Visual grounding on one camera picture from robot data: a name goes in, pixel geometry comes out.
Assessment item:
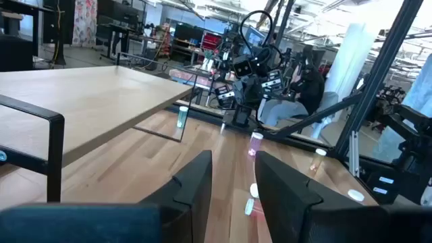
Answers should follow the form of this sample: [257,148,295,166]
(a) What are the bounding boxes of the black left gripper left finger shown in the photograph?
[140,150,213,243]

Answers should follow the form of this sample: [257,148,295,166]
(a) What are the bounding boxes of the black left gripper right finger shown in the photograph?
[255,151,364,243]

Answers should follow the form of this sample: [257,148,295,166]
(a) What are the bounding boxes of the red pill bottle white cap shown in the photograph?
[244,198,267,219]

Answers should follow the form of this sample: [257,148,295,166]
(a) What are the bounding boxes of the yellow pill bottle white cap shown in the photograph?
[308,148,327,173]

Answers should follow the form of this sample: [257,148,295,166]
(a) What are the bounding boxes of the red storage bins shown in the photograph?
[201,32,223,51]

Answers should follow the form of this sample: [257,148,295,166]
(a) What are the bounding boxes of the blue lit monitor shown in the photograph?
[243,25,267,48]

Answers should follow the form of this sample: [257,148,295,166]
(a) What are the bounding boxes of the person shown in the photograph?
[258,45,340,140]

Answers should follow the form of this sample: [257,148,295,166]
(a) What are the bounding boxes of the black rig block white labels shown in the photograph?
[359,103,432,207]

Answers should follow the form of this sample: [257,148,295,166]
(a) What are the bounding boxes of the white fabric column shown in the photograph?
[323,22,377,102]

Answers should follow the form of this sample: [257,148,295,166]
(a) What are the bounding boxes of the black desk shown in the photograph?
[95,0,149,63]
[0,0,77,72]

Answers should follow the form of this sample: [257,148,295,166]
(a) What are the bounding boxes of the floral patterned curtain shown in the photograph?
[72,0,98,47]

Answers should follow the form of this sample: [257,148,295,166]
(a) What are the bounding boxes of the black aluminium rail frame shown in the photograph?
[165,92,365,158]

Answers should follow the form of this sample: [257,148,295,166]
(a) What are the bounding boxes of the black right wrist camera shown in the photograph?
[232,55,254,79]

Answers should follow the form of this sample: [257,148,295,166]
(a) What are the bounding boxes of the silver frame bracket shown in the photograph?
[349,130,360,177]

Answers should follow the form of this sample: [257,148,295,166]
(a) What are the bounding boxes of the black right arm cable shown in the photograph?
[238,9,275,59]

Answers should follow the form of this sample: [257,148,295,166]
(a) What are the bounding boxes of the wooden shelf black metal frame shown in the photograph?
[0,52,200,203]

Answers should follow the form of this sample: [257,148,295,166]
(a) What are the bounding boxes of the black vertical rig post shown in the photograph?
[332,0,425,159]

